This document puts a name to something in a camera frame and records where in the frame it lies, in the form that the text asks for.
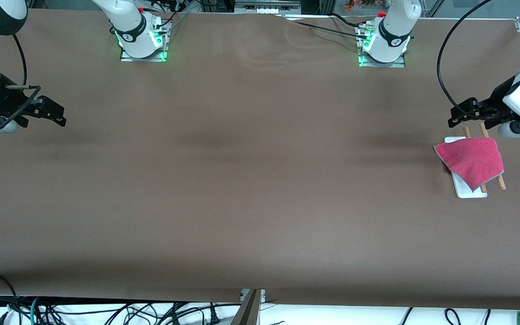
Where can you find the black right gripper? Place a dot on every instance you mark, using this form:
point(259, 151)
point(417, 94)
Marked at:
point(3, 102)

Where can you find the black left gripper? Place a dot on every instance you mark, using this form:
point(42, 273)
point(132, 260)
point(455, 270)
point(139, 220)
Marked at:
point(496, 102)

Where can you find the pink towel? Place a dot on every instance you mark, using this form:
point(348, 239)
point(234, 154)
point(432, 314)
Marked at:
point(472, 160)

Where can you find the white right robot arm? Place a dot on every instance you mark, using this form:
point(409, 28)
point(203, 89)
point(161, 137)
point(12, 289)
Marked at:
point(127, 27)

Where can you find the white rack with wooden bars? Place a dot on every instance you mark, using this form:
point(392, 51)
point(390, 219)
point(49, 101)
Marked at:
point(465, 192)

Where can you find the orange background items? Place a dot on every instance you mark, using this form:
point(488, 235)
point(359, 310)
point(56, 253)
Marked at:
point(359, 4)

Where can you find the brown table cover sheet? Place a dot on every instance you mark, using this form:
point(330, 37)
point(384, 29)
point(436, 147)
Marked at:
point(260, 180)

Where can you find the white power strip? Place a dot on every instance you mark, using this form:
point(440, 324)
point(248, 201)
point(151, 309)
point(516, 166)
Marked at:
point(266, 6)

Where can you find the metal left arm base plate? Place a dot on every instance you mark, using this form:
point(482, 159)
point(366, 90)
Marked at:
point(382, 65)

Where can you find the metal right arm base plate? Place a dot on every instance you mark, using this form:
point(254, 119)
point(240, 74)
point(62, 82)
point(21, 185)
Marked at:
point(142, 59)

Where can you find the white metal bracket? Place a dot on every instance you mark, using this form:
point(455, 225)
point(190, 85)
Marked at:
point(263, 295)

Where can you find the wooden post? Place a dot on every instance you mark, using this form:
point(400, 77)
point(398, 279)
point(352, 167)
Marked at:
point(247, 313)

